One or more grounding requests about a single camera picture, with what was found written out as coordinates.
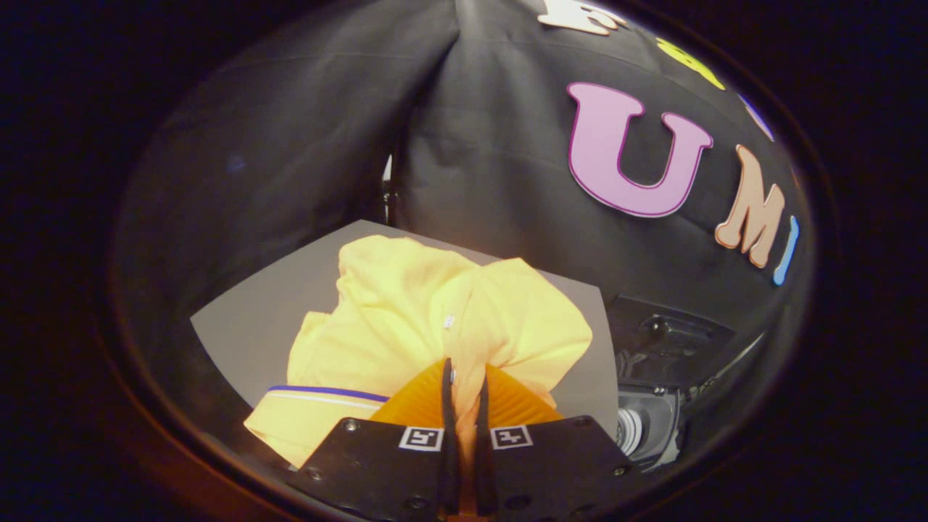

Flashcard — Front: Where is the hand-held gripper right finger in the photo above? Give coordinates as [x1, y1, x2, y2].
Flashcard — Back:
[475, 365, 639, 519]

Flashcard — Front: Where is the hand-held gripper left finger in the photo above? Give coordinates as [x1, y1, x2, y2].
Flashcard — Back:
[286, 357, 459, 519]

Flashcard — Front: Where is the grey washing machine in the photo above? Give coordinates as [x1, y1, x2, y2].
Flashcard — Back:
[615, 333, 769, 472]

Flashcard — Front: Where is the yellow shirt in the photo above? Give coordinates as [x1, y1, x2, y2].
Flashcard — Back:
[244, 234, 593, 515]

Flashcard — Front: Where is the grey cabinet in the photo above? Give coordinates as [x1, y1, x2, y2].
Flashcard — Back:
[190, 220, 618, 443]

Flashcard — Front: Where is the metal stand pole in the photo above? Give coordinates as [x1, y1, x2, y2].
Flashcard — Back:
[382, 156, 399, 225]

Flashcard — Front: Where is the black backdrop cloth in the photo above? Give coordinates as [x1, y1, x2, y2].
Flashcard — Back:
[112, 0, 816, 450]

